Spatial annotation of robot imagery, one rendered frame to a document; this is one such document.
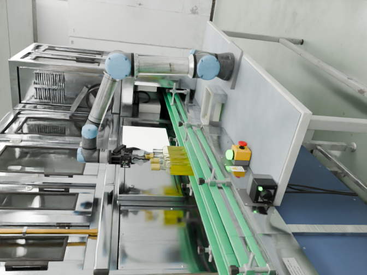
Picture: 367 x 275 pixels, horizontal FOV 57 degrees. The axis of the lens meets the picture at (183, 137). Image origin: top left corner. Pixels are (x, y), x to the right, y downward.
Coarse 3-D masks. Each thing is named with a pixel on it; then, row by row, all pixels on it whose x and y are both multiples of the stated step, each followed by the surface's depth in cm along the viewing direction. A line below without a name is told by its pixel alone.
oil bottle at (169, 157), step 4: (168, 156) 176; (172, 156) 177; (176, 156) 178; (180, 156) 178; (184, 156) 179; (164, 160) 175; (168, 160) 174; (172, 160) 174; (176, 160) 174; (180, 160) 175; (184, 160) 175; (188, 160) 175; (164, 164) 175
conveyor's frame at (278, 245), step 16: (192, 96) 272; (192, 112) 235; (192, 128) 212; (208, 128) 186; (224, 144) 169; (240, 176) 141; (256, 208) 121; (272, 208) 122; (256, 224) 112; (272, 224) 113; (272, 240) 106; (288, 240) 107; (272, 256) 99; (288, 256) 100; (304, 256) 101; (288, 272) 94; (304, 272) 95
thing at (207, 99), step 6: (204, 90) 202; (210, 90) 190; (204, 96) 203; (210, 96) 204; (204, 102) 205; (210, 102) 188; (204, 108) 207; (210, 108) 190; (204, 114) 208; (204, 120) 205
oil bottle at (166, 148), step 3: (165, 147) 186; (168, 147) 186; (171, 147) 187; (174, 147) 187; (177, 147) 188; (180, 147) 188; (183, 147) 189; (162, 150) 185; (165, 150) 184; (168, 150) 184; (171, 150) 184; (174, 150) 185; (177, 150) 185; (180, 150) 185; (183, 150) 186; (162, 153) 185
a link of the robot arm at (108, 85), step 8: (104, 72) 169; (104, 80) 170; (112, 80) 170; (104, 88) 171; (112, 88) 172; (96, 96) 175; (104, 96) 172; (112, 96) 175; (96, 104) 173; (104, 104) 174; (96, 112) 174; (104, 112) 176; (88, 120) 177; (96, 120) 176
